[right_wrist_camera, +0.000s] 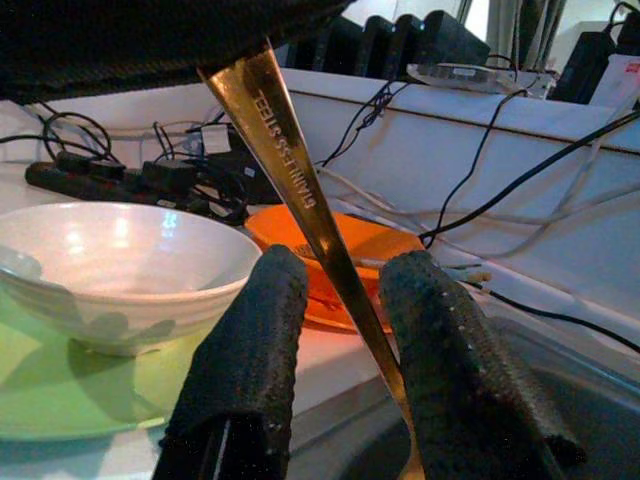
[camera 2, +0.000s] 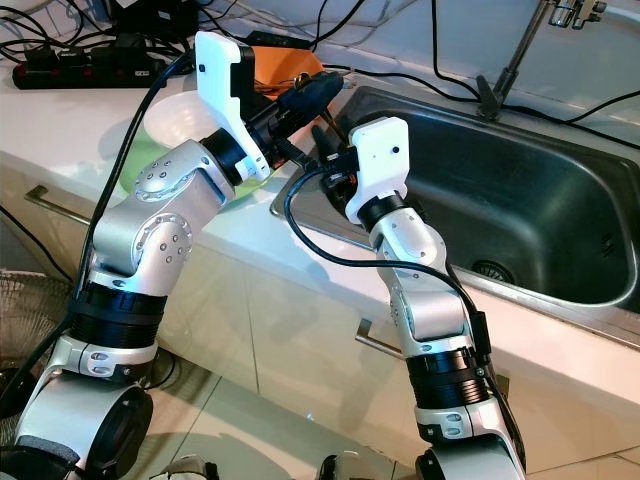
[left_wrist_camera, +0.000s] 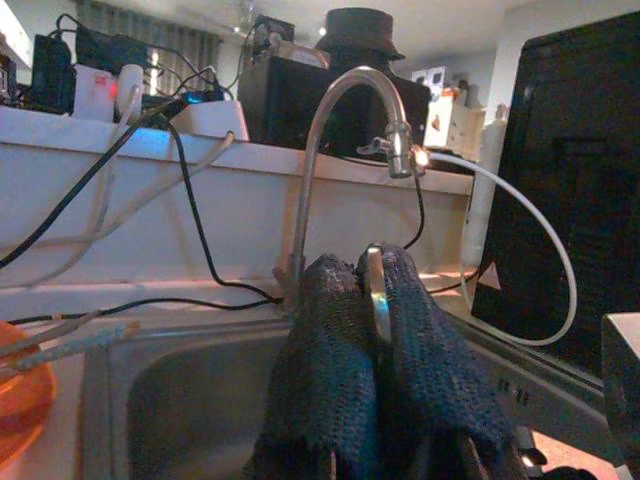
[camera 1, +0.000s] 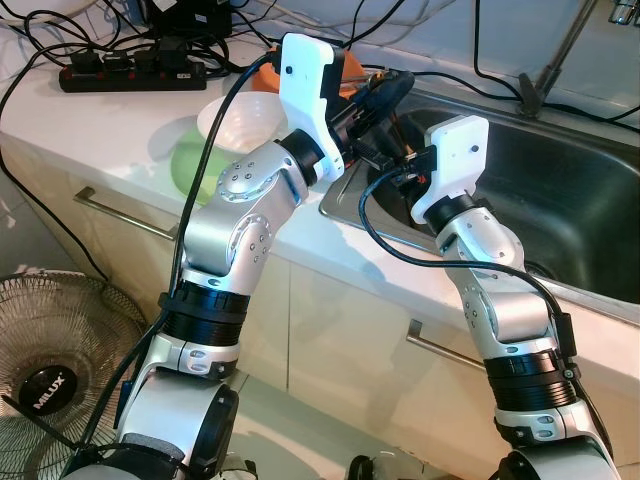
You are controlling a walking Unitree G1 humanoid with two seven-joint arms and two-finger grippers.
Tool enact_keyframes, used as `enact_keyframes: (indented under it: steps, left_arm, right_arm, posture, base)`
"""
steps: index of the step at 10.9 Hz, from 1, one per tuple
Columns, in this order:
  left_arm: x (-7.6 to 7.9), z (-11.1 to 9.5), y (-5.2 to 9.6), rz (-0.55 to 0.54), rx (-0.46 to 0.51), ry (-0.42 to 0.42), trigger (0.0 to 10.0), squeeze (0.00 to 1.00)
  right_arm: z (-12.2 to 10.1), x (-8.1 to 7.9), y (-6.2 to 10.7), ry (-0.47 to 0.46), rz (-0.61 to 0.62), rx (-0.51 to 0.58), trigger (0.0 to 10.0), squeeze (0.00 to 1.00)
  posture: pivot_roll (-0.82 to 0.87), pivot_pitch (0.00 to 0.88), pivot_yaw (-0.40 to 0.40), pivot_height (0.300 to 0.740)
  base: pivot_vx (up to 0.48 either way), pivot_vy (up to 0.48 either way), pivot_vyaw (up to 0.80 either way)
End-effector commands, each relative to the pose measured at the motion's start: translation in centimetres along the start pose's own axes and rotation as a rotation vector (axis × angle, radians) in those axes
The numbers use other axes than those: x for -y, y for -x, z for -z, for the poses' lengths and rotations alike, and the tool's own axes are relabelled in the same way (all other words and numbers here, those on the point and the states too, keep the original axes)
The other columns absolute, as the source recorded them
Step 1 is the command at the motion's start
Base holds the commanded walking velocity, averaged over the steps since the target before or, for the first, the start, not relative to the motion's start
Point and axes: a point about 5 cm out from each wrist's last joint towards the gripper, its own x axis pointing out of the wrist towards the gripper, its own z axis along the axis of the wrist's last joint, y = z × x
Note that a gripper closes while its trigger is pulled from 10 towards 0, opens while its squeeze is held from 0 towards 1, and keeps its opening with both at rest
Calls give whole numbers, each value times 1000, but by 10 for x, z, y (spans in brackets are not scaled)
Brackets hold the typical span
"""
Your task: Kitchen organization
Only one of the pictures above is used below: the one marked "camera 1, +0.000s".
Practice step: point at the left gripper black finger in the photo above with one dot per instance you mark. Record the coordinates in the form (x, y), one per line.
(390, 88)

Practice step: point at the light green plate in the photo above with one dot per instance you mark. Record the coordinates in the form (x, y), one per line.
(185, 165)

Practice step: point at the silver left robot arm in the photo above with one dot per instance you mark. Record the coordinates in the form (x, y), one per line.
(235, 230)

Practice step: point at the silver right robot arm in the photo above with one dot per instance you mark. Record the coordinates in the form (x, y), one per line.
(500, 300)

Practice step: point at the stainless steel sink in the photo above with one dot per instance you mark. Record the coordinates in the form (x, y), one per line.
(560, 190)

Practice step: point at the white counter cabinet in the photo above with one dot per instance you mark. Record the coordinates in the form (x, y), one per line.
(340, 330)

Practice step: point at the metal stand pole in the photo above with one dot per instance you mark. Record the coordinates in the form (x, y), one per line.
(560, 55)

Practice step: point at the black box adapter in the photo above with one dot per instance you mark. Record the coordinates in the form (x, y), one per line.
(190, 15)

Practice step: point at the black power strip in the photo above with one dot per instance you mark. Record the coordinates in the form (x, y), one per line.
(130, 75)

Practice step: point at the silver faucet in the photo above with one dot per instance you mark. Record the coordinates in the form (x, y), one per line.
(625, 10)

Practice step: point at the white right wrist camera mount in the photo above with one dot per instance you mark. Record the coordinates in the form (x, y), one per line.
(455, 165)

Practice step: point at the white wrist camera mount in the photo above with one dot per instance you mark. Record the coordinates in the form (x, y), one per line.
(455, 165)
(305, 90)

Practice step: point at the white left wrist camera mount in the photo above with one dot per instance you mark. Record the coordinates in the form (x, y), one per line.
(305, 90)

